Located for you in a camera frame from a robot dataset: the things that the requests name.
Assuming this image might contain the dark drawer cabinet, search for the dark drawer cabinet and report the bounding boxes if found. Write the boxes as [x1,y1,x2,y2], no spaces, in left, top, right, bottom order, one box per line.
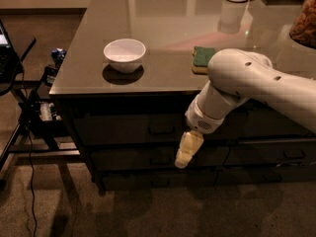
[50,0,315,191]

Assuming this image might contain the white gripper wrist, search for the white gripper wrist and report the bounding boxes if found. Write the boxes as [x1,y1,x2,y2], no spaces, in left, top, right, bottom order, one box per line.
[175,98,224,169]

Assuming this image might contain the white ceramic bowl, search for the white ceramic bowl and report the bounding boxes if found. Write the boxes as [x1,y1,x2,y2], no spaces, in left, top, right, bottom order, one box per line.
[104,39,146,74]

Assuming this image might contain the black power cable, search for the black power cable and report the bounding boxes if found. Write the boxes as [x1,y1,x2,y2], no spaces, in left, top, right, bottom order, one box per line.
[20,66,39,237]

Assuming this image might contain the jar of brown snacks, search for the jar of brown snacks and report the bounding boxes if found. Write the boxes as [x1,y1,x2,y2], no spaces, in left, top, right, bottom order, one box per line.
[289,0,316,48]

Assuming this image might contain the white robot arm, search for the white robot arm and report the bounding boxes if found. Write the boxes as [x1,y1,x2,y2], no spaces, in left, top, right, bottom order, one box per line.
[175,48,316,169]

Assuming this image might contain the black laptop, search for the black laptop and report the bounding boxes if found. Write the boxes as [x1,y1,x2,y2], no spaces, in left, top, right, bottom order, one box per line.
[0,20,23,84]

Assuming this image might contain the black laptop stand cart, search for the black laptop stand cart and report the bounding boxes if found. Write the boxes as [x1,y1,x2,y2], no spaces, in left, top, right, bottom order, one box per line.
[0,36,80,171]

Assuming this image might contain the dark drawer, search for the dark drawer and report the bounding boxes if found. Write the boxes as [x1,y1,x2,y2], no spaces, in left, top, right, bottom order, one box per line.
[216,166,316,185]
[102,170,217,191]
[72,112,249,146]
[227,100,315,138]
[91,145,229,171]
[225,141,316,166]

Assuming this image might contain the green yellow sponge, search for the green yellow sponge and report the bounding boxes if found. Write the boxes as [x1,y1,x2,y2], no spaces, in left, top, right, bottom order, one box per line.
[192,46,215,74]

